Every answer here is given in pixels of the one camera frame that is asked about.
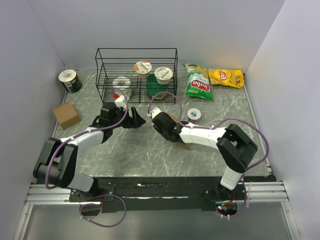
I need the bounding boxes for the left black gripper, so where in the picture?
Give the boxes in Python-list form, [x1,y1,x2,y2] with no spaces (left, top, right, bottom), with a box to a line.
[110,106,146,129]

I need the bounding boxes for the brown cardboard box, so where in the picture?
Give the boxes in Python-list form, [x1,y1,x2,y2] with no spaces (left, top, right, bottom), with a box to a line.
[167,112,191,151]

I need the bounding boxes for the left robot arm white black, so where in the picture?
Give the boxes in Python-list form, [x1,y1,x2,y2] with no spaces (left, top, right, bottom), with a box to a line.
[33,102,146,201]

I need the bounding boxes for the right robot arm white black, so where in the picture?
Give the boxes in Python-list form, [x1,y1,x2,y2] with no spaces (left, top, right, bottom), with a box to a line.
[149,108,258,200]

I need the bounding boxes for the small folded cardboard box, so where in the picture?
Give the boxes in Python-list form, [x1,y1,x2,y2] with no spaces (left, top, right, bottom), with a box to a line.
[52,101,81,130]

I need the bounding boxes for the small purple yogurt cup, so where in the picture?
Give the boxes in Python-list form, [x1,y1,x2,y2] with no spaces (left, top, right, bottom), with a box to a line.
[187,108,202,124]

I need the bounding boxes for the white lidded cup lower shelf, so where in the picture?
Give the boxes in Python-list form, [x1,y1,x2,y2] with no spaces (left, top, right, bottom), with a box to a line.
[112,76,132,100]

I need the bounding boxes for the yogurt cup beige label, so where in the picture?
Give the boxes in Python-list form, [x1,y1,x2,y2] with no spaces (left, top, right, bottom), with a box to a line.
[154,66,173,85]

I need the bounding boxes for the green Chuba chips bag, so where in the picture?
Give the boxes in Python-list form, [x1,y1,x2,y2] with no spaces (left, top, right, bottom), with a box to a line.
[183,63,214,101]

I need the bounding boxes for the yogurt cup orange label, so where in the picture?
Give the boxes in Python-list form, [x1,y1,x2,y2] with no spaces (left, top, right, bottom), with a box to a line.
[134,60,152,79]

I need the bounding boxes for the black can white lid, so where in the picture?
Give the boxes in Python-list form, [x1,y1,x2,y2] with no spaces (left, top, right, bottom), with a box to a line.
[58,69,82,93]

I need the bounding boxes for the yellow Lays chips bag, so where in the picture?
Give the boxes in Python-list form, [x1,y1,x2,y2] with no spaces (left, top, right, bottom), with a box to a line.
[208,68,245,89]

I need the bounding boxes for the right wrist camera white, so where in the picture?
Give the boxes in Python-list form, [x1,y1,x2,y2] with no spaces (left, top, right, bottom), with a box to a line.
[147,107,162,119]

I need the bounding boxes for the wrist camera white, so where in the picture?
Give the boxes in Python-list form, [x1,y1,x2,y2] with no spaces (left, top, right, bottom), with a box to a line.
[147,107,162,119]
[114,94,128,110]

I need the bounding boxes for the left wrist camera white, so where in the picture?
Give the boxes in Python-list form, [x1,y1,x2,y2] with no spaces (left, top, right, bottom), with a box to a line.
[114,94,128,110]

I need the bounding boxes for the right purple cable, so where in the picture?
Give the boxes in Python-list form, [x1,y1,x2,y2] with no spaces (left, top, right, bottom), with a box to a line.
[147,91,271,218]

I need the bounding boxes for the black wire rack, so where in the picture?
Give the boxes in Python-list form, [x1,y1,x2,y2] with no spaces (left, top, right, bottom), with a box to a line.
[95,47,178,103]

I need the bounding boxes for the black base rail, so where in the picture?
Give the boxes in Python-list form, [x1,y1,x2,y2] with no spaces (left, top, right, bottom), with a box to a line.
[64,175,276,216]

